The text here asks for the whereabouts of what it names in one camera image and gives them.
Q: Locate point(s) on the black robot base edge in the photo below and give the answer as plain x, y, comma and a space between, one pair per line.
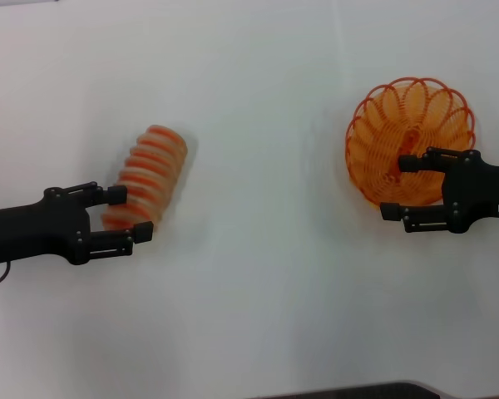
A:
357, 390

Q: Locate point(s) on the orange striped bread roll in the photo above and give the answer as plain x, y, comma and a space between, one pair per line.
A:
154, 166

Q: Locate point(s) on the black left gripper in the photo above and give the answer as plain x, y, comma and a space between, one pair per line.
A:
33, 232

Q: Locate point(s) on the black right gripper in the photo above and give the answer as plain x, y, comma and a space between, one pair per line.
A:
478, 195

